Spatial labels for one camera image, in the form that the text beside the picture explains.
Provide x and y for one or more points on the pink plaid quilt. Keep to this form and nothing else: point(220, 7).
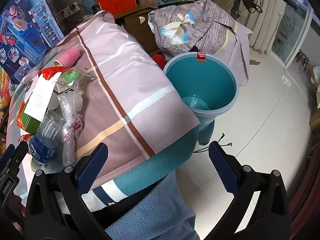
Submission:
point(131, 106)

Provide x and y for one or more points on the cardboard scrap on floor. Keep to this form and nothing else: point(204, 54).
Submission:
point(254, 62)

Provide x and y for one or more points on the clear water bottle blue label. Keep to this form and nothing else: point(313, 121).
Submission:
point(47, 139)

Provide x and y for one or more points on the brown wooden cabinet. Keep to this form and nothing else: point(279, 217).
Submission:
point(135, 22)

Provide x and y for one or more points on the white curtain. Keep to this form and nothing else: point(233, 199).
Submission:
point(264, 26)

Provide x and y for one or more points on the wall power socket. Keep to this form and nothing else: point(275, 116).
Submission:
point(70, 10)

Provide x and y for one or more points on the green white medicine box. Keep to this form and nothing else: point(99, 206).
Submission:
point(39, 97)

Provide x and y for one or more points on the red snack wrapper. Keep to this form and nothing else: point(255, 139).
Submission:
point(49, 72)

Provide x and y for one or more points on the purple striped cloth bundle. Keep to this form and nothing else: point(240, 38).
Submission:
point(205, 27)

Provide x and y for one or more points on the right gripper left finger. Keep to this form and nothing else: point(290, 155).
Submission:
point(78, 180)

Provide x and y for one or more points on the blue toy box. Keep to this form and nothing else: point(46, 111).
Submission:
point(29, 30)

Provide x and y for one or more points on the pink paper cup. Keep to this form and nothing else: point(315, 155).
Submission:
point(68, 58)

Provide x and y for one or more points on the green melon seed packet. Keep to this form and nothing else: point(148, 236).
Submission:
point(75, 80)

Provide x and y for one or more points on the teal plastic trash bin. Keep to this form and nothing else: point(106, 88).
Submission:
point(206, 85)

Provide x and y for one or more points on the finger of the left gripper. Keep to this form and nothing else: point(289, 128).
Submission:
point(10, 166)

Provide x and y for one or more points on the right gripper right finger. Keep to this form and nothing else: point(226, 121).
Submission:
point(241, 181)

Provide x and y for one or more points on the red round stool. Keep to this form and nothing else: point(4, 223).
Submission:
point(159, 59)

